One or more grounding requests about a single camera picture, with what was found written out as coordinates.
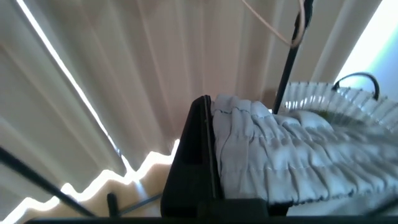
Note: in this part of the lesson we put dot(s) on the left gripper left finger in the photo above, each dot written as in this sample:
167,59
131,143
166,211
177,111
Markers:
186,186

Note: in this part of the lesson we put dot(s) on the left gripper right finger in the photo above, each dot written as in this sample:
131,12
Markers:
278,210

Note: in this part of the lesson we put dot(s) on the pale grey shorts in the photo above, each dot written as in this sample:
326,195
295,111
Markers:
280,155

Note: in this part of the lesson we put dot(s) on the white laundry basket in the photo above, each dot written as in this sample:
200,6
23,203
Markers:
357,99

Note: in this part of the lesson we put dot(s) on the black clothes rack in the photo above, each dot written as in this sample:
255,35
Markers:
291,62

